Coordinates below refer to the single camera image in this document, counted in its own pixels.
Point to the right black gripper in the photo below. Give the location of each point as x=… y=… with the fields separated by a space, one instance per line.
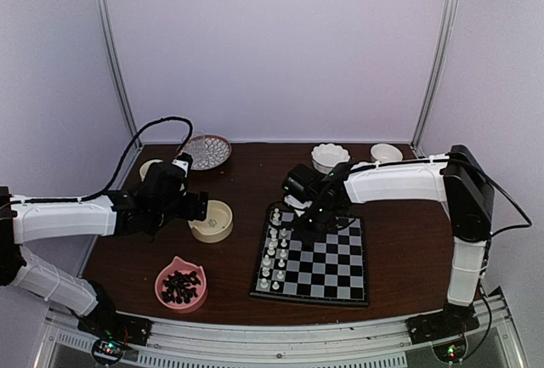
x=310 y=236

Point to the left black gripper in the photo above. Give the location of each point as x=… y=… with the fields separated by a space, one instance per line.
x=189 y=212

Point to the cream cat-ear bowl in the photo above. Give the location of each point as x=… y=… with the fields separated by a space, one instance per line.
x=217 y=225

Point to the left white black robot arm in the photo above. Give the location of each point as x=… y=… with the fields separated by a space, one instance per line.
x=25 y=219

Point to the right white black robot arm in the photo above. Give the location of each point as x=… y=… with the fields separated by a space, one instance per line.
x=454 y=179

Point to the pile of black chess pieces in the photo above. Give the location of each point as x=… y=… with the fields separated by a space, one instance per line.
x=180 y=288

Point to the white scalloped dish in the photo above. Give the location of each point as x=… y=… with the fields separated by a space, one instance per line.
x=326 y=156

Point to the cream ribbed mug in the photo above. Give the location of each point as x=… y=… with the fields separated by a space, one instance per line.
x=146 y=168

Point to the small cream bowl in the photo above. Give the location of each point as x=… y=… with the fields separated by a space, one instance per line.
x=385 y=153

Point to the black white chessboard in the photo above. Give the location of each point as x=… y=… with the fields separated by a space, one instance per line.
x=330 y=273

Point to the clear drinking glass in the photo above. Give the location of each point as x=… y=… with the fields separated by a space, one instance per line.
x=196 y=146

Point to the pink cat-ear bowl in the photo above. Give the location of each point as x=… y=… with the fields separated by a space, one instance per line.
x=178 y=264

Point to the patterned ceramic plate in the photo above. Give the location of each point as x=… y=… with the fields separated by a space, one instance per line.
x=218 y=151

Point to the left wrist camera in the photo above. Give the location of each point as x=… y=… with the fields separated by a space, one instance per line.
x=183 y=161

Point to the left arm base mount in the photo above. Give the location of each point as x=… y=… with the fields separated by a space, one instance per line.
x=121 y=328

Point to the right aluminium frame post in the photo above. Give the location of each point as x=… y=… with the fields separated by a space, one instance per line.
x=446 y=27

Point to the aluminium frame post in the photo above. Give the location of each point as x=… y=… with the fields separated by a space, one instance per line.
x=446 y=27
x=114 y=65

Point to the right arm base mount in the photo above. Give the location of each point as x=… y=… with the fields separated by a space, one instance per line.
x=432 y=327

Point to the aluminium front rail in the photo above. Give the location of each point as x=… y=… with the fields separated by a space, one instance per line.
x=371 y=343

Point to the left aluminium frame post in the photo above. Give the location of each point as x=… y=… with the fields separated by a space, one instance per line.
x=114 y=65

